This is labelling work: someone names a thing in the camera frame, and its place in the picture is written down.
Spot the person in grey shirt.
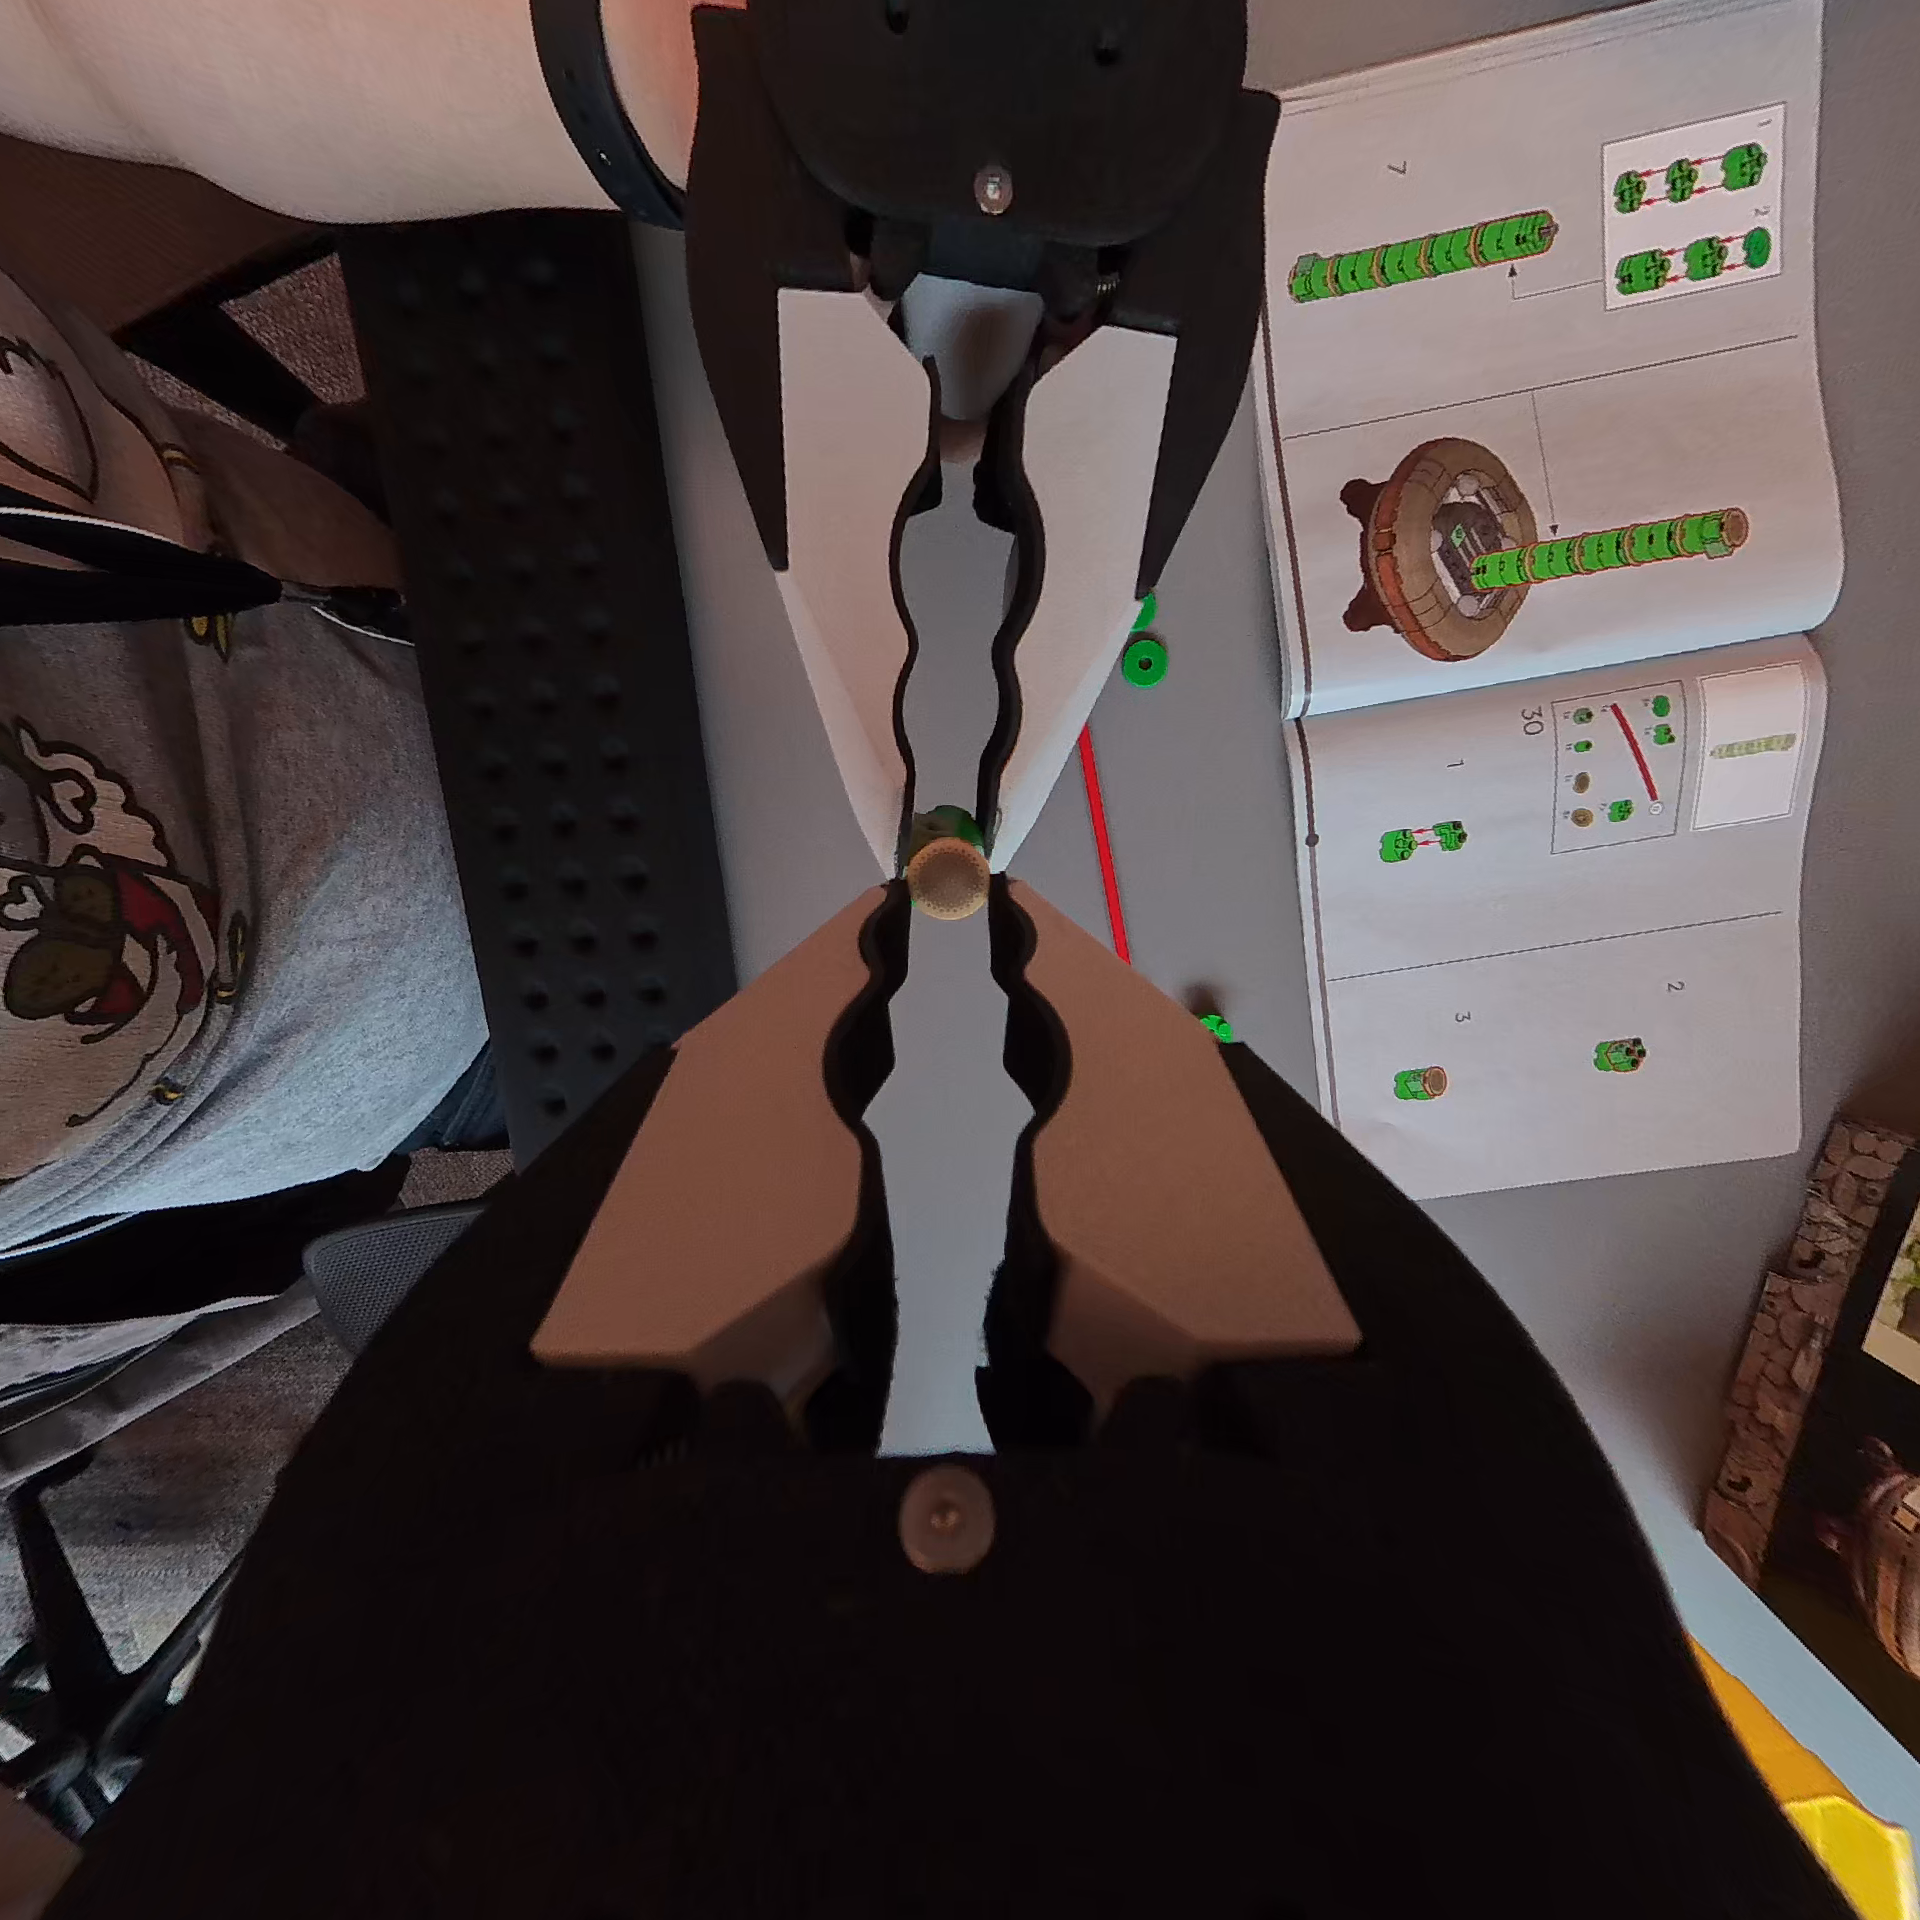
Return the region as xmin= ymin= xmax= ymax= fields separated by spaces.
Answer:
xmin=0 ymin=270 xmax=498 ymax=1409

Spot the person's left forearm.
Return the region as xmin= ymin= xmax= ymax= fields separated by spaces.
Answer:
xmin=0 ymin=0 xmax=709 ymax=226

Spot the black wristband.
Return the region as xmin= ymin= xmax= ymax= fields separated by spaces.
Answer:
xmin=527 ymin=0 xmax=693 ymax=237

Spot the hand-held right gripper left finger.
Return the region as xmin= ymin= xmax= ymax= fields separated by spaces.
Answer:
xmin=532 ymin=877 xmax=914 ymax=1379

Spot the yellow plastic bin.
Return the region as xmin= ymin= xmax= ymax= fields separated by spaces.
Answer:
xmin=1691 ymin=1639 xmax=1920 ymax=1920

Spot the black bamboo set box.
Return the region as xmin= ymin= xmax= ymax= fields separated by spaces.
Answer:
xmin=1705 ymin=1116 xmax=1920 ymax=1691

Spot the black office chair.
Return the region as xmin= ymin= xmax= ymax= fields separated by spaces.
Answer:
xmin=0 ymin=1200 xmax=467 ymax=1838

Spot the black dimpled wrist rest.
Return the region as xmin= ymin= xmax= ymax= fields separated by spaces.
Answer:
xmin=335 ymin=214 xmax=742 ymax=1160

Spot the red thin rod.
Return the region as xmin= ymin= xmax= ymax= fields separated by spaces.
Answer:
xmin=1081 ymin=722 xmax=1135 ymax=967

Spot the grey desk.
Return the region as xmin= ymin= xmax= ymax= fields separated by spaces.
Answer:
xmin=632 ymin=0 xmax=1920 ymax=1804

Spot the black lanyard strap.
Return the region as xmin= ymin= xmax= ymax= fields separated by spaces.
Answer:
xmin=0 ymin=500 xmax=412 ymax=636

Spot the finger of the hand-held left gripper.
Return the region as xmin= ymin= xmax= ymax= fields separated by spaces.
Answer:
xmin=774 ymin=285 xmax=943 ymax=884
xmin=974 ymin=323 xmax=1182 ymax=877

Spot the instruction booklet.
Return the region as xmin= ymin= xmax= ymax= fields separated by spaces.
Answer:
xmin=1251 ymin=0 xmax=1852 ymax=1204

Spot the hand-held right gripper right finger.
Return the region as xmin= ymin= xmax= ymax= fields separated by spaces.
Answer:
xmin=981 ymin=873 xmax=1369 ymax=1402

